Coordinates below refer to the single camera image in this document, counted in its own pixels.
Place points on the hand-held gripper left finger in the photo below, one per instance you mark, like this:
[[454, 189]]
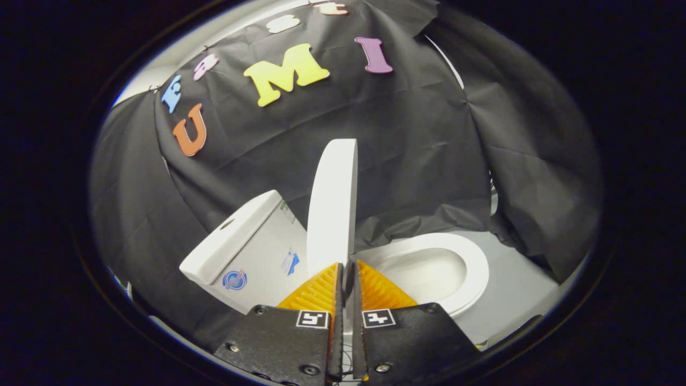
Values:
[[336, 332]]

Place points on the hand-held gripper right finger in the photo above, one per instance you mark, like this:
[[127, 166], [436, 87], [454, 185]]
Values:
[[358, 343]]

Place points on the white toilet lid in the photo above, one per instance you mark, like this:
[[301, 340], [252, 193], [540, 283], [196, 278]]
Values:
[[332, 214]]

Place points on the white toilet bowl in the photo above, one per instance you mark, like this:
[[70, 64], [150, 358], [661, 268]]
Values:
[[423, 273]]

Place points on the black backdrop cloth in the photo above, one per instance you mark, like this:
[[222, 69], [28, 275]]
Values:
[[418, 139]]

